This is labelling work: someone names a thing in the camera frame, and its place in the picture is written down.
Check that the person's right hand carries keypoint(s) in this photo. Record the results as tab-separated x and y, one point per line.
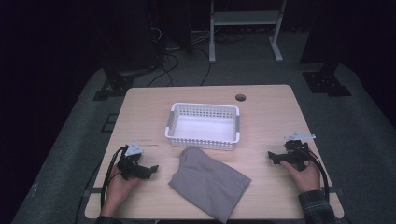
303	179

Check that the black stand base plate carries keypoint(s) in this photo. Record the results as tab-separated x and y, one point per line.
325	82

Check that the grey cloth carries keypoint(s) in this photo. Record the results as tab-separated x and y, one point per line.
208	183

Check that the dark floor outlet plate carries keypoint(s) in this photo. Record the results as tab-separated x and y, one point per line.
109	123

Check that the grey tape strip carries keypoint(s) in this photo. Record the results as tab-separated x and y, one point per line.
93	191

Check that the person's left hand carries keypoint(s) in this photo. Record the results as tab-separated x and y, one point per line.
120	189

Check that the black stand with foot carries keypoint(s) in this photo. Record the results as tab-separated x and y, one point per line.
116	82

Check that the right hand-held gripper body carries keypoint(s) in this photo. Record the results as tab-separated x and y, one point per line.
295	154

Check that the white plastic basket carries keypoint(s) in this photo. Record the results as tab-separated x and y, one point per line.
204	129

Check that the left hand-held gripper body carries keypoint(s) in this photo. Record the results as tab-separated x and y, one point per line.
130	165

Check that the white metal stand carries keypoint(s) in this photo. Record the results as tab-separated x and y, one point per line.
212	37

